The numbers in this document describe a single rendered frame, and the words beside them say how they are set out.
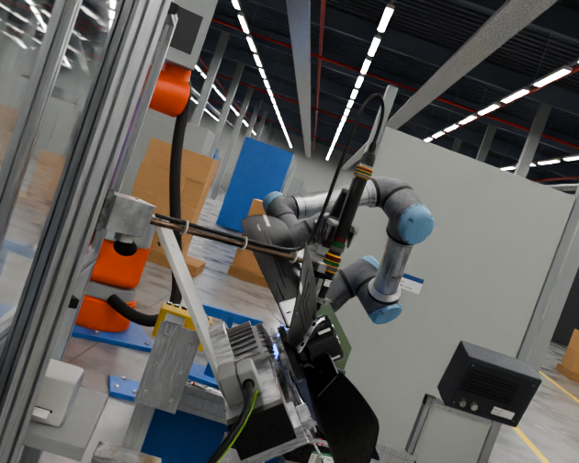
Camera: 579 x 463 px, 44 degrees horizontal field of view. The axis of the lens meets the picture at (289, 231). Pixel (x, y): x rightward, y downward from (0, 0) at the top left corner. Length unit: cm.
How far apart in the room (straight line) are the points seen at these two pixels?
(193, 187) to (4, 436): 842
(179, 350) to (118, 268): 397
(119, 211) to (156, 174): 845
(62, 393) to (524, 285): 284
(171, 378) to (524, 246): 263
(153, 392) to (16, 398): 36
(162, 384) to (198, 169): 814
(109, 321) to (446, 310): 279
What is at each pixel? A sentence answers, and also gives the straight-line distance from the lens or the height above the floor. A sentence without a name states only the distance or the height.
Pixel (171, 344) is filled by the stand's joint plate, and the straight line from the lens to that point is 168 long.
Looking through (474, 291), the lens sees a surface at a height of 135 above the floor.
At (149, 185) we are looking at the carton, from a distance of 989.
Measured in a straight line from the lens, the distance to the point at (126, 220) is 144.
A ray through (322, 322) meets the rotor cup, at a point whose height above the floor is 125.
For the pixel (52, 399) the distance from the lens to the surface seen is 169.
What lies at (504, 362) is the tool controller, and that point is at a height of 124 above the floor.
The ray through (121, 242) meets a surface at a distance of 148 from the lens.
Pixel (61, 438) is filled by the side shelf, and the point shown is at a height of 86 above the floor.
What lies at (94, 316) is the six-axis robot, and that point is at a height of 14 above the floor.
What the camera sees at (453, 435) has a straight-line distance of 409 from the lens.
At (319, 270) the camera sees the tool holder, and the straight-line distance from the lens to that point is 181.
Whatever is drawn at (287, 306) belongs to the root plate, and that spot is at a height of 125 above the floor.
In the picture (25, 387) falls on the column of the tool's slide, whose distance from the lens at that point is 147.
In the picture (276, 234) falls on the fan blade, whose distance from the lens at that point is 184.
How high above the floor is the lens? 153
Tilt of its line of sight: 3 degrees down
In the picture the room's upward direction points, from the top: 19 degrees clockwise
